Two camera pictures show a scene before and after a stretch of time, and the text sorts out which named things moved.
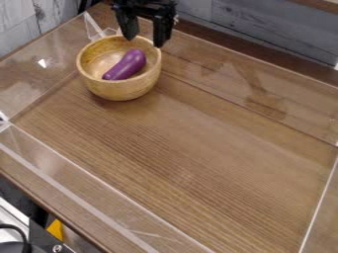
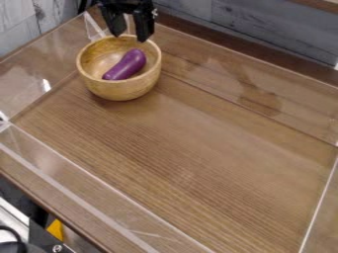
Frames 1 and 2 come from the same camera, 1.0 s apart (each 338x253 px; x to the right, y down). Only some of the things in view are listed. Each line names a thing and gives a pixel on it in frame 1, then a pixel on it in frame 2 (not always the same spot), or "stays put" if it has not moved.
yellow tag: (57, 229) stays put
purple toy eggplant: (131, 65) stays put
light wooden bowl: (101, 53) stays put
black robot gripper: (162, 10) -> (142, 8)
